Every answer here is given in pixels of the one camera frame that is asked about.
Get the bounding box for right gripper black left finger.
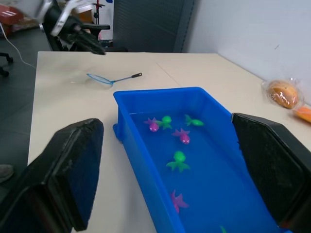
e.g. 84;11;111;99
0;118;104;233

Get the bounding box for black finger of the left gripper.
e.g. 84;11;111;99
72;36;106;54
81;29;101;46

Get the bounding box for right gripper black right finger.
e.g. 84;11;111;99
232;113;311;233

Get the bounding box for blue fishing net black handle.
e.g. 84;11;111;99
86;72;143;88

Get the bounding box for purple toy fish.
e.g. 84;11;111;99
170;189;190;214
171;128;191;145
143;117;161;133

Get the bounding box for blue plastic tub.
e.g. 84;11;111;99
112;86;284;233

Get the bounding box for green toy fish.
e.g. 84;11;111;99
166;150;190;173
155;115;173;130
184;114;205;127

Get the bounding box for black tripod stand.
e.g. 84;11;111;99
93;0;102;25

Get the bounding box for orange carrot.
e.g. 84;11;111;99
293;105;311;123

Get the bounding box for red box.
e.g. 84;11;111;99
0;4;25;25

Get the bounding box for bread bun in clear bag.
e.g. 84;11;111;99
261;77;306;110

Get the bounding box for black chair wheel base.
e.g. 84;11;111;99
0;52;14;77

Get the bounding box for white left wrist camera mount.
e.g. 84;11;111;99
50;0;81;36

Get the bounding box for white floor cable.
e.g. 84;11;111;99
0;23;36;69

